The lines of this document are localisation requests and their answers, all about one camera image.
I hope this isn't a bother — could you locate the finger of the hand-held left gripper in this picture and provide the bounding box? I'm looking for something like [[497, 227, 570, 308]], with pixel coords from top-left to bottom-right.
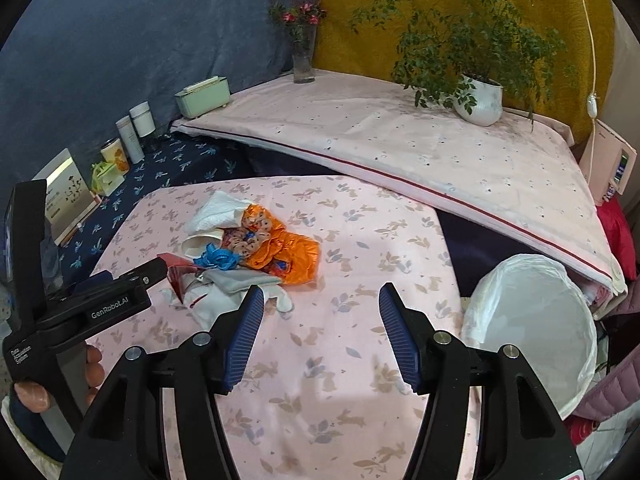
[[75, 258, 168, 301]]

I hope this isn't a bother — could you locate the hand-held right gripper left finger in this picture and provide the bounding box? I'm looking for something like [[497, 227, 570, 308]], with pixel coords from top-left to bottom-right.
[[60, 284, 266, 480]]

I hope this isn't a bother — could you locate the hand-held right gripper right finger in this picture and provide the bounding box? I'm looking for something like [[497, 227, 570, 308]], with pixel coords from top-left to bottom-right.
[[378, 282, 581, 480]]

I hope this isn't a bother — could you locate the red foil wrapper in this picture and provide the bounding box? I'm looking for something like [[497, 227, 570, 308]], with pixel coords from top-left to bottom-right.
[[157, 253, 202, 297]]

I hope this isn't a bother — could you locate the cream paper scrap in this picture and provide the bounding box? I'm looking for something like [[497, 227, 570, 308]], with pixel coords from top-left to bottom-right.
[[180, 227, 227, 262]]

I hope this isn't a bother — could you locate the blue plastic wrapper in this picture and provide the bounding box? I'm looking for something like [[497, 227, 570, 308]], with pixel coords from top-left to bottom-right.
[[193, 243, 242, 272]]

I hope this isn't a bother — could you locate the orange plastic bag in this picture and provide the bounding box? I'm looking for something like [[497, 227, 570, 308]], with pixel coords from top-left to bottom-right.
[[244, 224, 321, 287]]

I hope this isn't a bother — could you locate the white tissue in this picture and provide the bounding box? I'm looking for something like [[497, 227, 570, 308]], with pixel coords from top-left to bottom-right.
[[189, 190, 249, 237]]

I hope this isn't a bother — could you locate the patterned snack wrapper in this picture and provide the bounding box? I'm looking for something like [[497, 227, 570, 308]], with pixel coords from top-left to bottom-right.
[[221, 203, 277, 262]]

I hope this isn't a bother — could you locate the white plastic bag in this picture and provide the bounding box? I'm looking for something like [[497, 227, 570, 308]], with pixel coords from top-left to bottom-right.
[[459, 253, 599, 422]]

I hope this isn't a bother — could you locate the person's left hand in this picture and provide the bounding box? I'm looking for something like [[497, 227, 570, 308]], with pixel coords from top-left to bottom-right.
[[14, 344, 105, 414]]

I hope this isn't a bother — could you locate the pink floral tablecloth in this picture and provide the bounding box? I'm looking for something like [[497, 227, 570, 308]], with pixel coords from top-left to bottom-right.
[[89, 174, 482, 480]]

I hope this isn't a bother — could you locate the yellow green packet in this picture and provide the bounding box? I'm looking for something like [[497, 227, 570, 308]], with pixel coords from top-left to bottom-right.
[[90, 159, 126, 197]]

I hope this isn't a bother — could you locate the gold white card box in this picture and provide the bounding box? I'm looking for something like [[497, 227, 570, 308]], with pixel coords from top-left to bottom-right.
[[32, 148, 99, 247]]

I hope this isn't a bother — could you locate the dark purple cloth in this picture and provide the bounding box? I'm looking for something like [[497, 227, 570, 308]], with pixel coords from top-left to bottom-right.
[[244, 150, 572, 298]]

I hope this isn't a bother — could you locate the navy floral cloth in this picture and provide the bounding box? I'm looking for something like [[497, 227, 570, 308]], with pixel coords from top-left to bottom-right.
[[54, 132, 252, 287]]

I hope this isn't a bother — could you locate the tin with orange flowers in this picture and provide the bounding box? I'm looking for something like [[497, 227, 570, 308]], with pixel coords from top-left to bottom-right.
[[99, 138, 129, 177]]

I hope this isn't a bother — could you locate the tall white canister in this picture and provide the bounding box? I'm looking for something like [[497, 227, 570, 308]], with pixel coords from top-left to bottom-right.
[[115, 115, 145, 165]]

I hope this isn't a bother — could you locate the short white canister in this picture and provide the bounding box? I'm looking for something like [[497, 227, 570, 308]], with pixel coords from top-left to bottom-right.
[[128, 101, 156, 137]]

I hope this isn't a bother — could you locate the pale pink dotted cloth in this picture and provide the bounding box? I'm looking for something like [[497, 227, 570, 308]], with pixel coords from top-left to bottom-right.
[[169, 67, 629, 295]]

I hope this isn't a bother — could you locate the pale green box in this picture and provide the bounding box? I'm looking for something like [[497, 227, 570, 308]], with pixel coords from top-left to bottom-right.
[[174, 75, 232, 119]]

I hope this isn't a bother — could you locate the pink puffer jacket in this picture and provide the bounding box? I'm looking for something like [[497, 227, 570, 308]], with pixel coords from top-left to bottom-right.
[[570, 342, 640, 419]]

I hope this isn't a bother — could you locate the red cloth item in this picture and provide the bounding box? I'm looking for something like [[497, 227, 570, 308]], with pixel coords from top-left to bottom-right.
[[594, 197, 639, 282]]

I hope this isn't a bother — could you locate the blue backdrop cloth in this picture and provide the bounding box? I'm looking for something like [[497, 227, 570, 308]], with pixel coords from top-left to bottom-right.
[[0, 0, 317, 198]]

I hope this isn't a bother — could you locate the white ceramic plant pot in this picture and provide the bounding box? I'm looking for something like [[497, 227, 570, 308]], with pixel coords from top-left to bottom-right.
[[452, 73, 504, 127]]

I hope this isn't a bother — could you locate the glass vase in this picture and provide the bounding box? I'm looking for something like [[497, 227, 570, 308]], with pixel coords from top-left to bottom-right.
[[292, 30, 317, 85]]

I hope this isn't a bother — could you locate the pink electronic device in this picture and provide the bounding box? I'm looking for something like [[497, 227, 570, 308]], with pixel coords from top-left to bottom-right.
[[579, 119, 639, 207]]

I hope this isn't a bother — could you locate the pink flowers bunch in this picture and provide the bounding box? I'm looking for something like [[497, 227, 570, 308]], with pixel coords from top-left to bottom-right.
[[267, 0, 329, 45]]

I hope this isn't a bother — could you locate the green leafy plant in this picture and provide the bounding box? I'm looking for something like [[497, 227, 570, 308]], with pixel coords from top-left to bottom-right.
[[349, 0, 582, 132]]

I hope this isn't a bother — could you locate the white cable with switch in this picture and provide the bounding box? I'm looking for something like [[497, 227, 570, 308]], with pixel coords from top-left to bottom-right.
[[569, 0, 602, 128]]

